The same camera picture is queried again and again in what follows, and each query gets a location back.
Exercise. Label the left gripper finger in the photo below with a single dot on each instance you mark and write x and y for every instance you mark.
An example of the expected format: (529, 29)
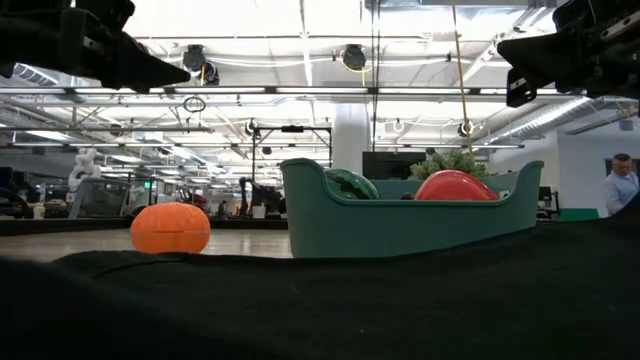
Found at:
(145, 70)

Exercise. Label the black cloth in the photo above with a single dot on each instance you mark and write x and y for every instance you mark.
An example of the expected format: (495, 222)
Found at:
(320, 310)

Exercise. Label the orange toy fruit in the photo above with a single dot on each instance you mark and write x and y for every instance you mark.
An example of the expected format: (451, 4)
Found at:
(170, 227)

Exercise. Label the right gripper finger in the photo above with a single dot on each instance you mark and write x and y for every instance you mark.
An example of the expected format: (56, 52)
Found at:
(535, 52)

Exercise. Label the green box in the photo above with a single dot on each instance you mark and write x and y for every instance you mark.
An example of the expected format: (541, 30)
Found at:
(580, 215)

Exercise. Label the green toy watermelon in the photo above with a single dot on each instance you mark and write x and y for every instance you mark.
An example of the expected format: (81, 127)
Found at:
(350, 186)

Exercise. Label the person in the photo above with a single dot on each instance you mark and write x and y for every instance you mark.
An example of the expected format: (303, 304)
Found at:
(620, 190)

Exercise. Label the teal plastic container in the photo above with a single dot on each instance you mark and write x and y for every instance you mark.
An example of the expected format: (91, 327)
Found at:
(390, 227)

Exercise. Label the black distant screen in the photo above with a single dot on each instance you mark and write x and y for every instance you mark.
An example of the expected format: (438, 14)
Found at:
(390, 164)

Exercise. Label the black distant rig frame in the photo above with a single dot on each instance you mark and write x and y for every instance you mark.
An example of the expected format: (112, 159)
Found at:
(292, 129)

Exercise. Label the black aluminium table frame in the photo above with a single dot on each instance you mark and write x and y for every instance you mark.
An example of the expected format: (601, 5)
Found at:
(75, 226)

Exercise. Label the grey mesh cart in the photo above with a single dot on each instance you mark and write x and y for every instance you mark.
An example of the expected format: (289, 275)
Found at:
(102, 199)

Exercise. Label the white robot figure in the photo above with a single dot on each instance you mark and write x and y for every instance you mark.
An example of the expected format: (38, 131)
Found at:
(84, 167)

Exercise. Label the white building column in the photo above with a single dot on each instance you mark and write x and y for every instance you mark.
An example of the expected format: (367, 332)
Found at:
(350, 140)

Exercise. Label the green artificial potted plant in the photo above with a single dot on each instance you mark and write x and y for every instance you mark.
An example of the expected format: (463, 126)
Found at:
(450, 161)

